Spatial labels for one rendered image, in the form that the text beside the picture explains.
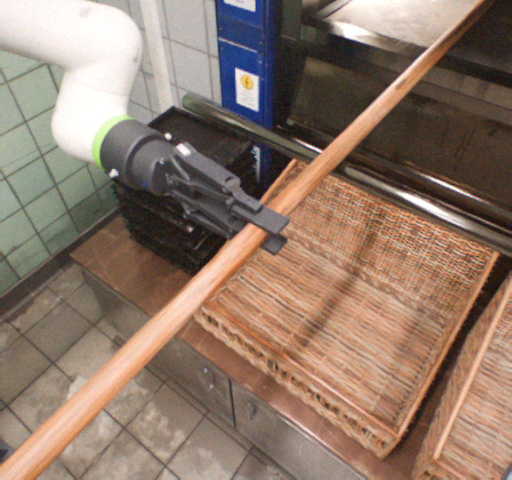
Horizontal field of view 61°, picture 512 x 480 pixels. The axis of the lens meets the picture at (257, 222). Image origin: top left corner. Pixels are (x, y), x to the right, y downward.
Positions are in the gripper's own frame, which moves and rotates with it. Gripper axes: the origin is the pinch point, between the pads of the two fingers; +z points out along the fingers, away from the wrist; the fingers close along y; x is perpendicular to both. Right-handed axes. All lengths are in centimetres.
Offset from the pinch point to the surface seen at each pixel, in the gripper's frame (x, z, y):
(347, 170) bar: -18.2, 2.8, 1.9
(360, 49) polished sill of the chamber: -55, -15, 3
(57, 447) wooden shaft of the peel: 31.8, 1.6, -0.3
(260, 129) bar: -18.2, -13.8, 1.7
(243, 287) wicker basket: -21, -21, 60
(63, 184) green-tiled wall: -25, -119, 80
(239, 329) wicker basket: -5.5, -9.8, 47.4
